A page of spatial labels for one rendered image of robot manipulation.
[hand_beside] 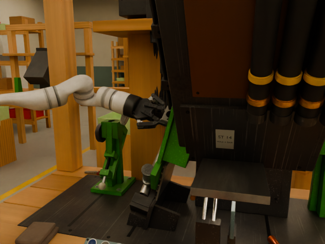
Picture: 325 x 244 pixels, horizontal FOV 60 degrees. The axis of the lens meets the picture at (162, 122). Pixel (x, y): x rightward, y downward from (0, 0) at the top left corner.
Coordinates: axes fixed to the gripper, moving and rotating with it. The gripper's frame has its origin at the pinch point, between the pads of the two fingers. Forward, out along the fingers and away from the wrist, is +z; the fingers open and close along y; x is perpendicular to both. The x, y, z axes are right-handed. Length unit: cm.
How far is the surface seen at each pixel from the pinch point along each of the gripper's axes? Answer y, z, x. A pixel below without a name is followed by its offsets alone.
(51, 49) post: 21, -63, 13
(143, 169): -18.8, -0.2, -0.6
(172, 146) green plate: -11.3, 5.8, -5.9
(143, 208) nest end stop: -27.7, 2.8, 7.5
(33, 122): 115, -337, 408
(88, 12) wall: 716, -623, 685
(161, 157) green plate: -15.0, 3.8, -4.2
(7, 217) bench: -45, -40, 19
